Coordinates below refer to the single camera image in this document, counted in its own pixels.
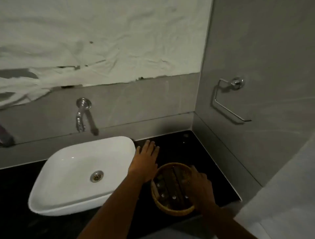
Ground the person's right hand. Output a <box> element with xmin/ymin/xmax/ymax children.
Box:
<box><xmin>182</xmin><ymin>165</ymin><xmax>217</xmax><ymax>213</ymax></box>

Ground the person's left hand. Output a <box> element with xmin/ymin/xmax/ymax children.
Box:
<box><xmin>128</xmin><ymin>140</ymin><xmax>160</xmax><ymax>184</ymax></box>

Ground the round wicker basket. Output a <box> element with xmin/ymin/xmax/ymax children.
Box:
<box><xmin>150</xmin><ymin>162</ymin><xmax>196</xmax><ymax>217</ymax></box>

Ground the person's right forearm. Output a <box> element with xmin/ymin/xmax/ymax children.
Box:
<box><xmin>196</xmin><ymin>204</ymin><xmax>257</xmax><ymax>239</ymax></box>

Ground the person's left forearm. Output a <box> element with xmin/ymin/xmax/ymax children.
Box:
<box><xmin>77</xmin><ymin>172</ymin><xmax>148</xmax><ymax>239</ymax></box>

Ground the bunch of dark brown sachets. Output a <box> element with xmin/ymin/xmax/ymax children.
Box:
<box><xmin>155</xmin><ymin>166</ymin><xmax>190</xmax><ymax>208</ymax></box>

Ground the chrome basin drain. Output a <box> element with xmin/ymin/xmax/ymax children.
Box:
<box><xmin>90</xmin><ymin>170</ymin><xmax>104</xmax><ymax>183</ymax></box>

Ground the white ceramic basin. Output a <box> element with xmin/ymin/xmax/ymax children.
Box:
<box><xmin>28</xmin><ymin>136</ymin><xmax>136</xmax><ymax>217</ymax></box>

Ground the white panel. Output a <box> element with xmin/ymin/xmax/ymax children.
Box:
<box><xmin>233</xmin><ymin>138</ymin><xmax>315</xmax><ymax>239</ymax></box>

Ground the white crumpled cover sheet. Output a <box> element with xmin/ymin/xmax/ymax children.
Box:
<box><xmin>0</xmin><ymin>0</ymin><xmax>213</xmax><ymax>109</ymax></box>

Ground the chrome wall faucet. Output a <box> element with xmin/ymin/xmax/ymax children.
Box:
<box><xmin>75</xmin><ymin>98</ymin><xmax>92</xmax><ymax>132</ymax></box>

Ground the chrome towel ring holder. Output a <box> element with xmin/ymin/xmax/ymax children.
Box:
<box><xmin>213</xmin><ymin>77</ymin><xmax>252</xmax><ymax>123</ymax></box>

